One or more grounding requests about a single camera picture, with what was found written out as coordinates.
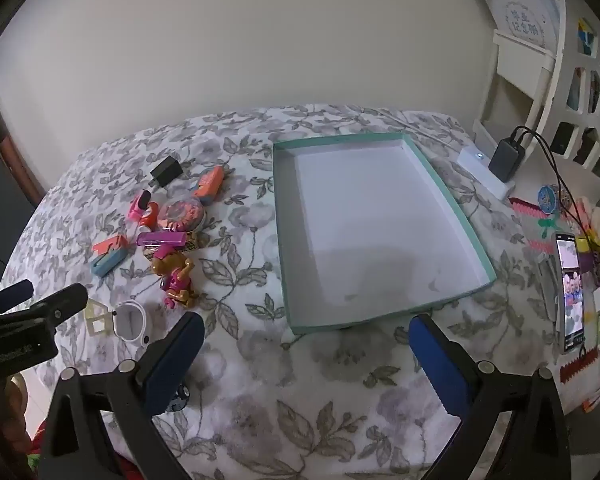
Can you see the silver metal tool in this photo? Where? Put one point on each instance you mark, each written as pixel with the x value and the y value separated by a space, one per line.
pixel 547 280

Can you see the purple lighter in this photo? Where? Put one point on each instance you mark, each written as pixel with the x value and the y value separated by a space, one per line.
pixel 160 238

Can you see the brown pink dog toy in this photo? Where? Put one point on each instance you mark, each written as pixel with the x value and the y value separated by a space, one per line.
pixel 172 272

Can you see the orange blue plastic tool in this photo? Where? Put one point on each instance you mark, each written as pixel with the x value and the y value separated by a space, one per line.
pixel 109 256
pixel 209 182

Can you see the smartphone with lit screen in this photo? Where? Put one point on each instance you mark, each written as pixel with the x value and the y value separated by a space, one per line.
pixel 570 290

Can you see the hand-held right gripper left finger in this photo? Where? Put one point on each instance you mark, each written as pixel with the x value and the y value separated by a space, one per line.
pixel 175 360

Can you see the round blue badge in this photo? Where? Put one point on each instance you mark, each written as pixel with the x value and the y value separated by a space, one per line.
pixel 548 197

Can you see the white power strip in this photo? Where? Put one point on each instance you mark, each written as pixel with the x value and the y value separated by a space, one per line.
pixel 480 170

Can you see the grey power adapter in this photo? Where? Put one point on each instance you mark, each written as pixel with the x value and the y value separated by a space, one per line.
pixel 506 160

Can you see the teal cardboard tray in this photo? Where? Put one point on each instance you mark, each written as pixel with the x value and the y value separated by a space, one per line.
pixel 370 220

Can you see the black charger plug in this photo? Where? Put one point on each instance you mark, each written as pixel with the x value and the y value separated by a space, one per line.
pixel 166 171

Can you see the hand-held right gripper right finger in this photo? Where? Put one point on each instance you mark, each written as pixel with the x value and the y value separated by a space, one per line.
pixel 440 365

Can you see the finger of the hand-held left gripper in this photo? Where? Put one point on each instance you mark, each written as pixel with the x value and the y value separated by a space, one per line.
pixel 12 296
pixel 55 307

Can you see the white printed box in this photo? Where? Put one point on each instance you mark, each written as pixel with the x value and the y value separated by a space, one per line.
pixel 522 15

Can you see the small yellow block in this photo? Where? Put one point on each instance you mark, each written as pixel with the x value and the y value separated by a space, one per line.
pixel 582 245

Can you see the cream hair claw clip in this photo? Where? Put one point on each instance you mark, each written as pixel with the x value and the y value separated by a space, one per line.
pixel 99 332

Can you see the green ribbon bow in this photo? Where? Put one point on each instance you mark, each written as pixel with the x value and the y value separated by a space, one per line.
pixel 550 223

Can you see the white smart watch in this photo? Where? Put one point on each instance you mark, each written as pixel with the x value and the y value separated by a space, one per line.
pixel 141 325

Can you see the black toy car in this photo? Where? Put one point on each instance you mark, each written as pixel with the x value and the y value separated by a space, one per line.
pixel 181 400

